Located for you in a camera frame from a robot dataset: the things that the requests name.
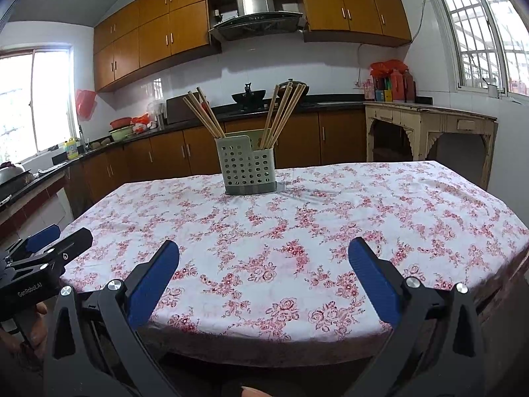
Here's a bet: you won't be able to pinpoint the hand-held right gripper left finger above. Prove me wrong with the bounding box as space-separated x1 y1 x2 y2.
42 239 183 397

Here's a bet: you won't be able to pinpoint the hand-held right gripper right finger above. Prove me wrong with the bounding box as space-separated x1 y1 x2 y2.
343 237 486 397

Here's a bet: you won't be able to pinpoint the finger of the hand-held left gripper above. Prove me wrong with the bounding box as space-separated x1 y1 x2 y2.
4 227 94 276
0 223 62 265

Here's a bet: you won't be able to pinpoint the green perforated chopstick holder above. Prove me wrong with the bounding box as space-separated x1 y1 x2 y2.
214 130 278 196

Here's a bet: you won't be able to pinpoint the person's left hand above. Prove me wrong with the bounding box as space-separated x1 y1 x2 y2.
28 302 49 348

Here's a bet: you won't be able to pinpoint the steel pot with lid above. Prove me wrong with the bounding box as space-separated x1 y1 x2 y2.
0 163 34 197

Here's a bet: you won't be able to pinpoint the pink floral tablecloth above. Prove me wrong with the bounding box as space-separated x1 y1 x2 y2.
62 160 529 367

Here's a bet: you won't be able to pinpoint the sliding glass window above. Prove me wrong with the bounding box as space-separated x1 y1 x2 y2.
0 46 77 166

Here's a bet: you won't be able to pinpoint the hanging red plastic bag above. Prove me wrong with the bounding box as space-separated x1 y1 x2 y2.
75 88 98 118

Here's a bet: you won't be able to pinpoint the wooden base cabinets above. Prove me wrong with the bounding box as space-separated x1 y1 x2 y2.
62 110 368 220

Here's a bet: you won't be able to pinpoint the black kitchen countertop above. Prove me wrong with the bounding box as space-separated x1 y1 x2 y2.
0 96 366 216

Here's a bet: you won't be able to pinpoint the dark cutting board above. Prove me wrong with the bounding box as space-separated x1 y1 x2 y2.
166 95 207 125

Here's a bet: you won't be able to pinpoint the cream wooden side table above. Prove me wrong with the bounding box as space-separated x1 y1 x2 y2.
364 101 499 183

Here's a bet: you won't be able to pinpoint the black gas stove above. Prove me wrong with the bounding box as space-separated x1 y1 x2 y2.
225 100 319 113

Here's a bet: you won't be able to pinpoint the cluster of condiment bottles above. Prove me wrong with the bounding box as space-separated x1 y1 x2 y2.
363 69 417 103

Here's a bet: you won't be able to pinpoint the black pot with lid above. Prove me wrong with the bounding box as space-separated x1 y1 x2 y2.
276 78 310 102

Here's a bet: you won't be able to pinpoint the black wok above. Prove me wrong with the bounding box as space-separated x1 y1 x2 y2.
231 84 267 105

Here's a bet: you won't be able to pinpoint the red bag over bottles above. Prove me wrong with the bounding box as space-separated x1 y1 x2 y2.
370 60 408 77

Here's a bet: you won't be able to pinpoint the barred window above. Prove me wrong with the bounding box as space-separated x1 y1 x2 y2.
427 0 529 96

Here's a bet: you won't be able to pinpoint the steel range hood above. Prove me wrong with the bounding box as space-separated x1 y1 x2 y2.
208 0 308 42

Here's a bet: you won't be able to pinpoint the wooden wall cabinets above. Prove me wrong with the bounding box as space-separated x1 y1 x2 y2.
93 0 413 93

